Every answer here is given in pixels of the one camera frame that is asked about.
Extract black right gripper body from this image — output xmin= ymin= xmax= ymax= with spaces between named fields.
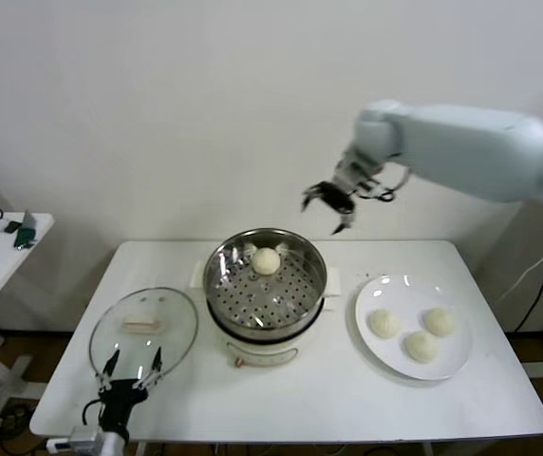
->
xmin=318 ymin=181 xmax=355 ymax=214

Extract round glass pot lid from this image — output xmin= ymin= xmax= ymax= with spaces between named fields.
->
xmin=88 ymin=286 xmax=200 ymax=384

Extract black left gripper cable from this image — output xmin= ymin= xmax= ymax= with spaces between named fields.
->
xmin=81 ymin=398 xmax=105 ymax=428

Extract white round plate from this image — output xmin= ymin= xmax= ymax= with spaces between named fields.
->
xmin=353 ymin=274 xmax=474 ymax=382

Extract white wall cable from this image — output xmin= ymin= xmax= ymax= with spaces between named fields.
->
xmin=495 ymin=226 xmax=543 ymax=306

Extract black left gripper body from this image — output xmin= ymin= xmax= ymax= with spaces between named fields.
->
xmin=98 ymin=379 xmax=150 ymax=434

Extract white steamed baozi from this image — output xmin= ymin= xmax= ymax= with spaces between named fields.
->
xmin=403 ymin=331 xmax=441 ymax=365
xmin=368 ymin=309 xmax=403 ymax=340
xmin=421 ymin=307 xmax=457 ymax=338
xmin=252 ymin=246 xmax=281 ymax=276

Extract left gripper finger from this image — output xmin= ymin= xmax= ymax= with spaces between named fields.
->
xmin=133 ymin=347 xmax=165 ymax=392
xmin=95 ymin=351 xmax=122 ymax=393

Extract tangled floor cables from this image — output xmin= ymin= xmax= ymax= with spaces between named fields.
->
xmin=0 ymin=370 xmax=47 ymax=456

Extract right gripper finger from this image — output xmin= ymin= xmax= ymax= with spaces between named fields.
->
xmin=330 ymin=208 xmax=358 ymax=237
xmin=301 ymin=183 xmax=328 ymax=213

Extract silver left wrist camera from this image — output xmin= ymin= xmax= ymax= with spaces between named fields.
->
xmin=46 ymin=425 xmax=107 ymax=456

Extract perforated steel steamer basket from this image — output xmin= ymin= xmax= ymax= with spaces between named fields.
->
xmin=189 ymin=228 xmax=343 ymax=340

